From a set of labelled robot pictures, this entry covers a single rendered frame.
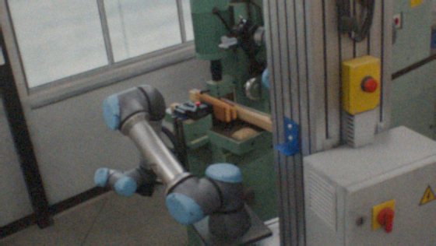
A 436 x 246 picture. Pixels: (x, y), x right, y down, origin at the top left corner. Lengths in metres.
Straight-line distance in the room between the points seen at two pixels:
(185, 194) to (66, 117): 2.00
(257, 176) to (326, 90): 1.24
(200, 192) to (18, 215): 2.16
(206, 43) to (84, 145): 1.55
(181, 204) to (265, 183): 1.02
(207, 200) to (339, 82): 0.57
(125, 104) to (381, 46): 0.86
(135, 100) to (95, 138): 1.87
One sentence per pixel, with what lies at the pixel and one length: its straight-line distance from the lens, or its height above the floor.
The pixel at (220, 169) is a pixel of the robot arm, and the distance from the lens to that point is 1.73.
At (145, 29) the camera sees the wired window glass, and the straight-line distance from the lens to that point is 3.76.
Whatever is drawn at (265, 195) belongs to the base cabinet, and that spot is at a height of 0.49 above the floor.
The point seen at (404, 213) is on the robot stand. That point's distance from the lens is 1.38.
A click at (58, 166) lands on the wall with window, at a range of 3.61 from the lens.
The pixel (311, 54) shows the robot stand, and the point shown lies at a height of 1.50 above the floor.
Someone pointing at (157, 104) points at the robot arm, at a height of 1.22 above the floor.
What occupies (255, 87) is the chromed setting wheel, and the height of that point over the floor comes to 1.03.
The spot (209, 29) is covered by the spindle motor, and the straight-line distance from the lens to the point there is 2.33.
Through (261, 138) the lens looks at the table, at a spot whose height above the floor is 0.87.
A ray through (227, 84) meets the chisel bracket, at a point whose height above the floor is 1.05.
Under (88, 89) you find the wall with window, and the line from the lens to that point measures 3.53.
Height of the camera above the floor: 1.87
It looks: 23 degrees down
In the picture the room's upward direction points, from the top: 6 degrees counter-clockwise
